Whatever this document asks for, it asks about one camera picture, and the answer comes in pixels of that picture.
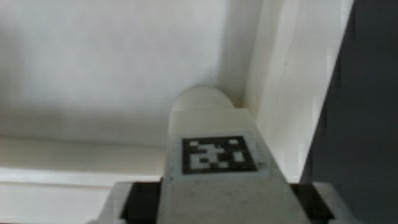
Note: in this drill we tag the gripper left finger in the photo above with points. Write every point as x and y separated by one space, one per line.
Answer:
142 201

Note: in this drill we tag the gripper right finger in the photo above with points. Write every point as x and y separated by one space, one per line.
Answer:
313 203

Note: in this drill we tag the white table leg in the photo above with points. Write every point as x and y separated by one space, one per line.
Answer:
224 187

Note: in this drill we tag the white square tabletop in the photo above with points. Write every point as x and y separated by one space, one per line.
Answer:
100 58

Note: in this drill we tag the white U-shaped obstacle fence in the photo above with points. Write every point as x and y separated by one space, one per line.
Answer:
299 38

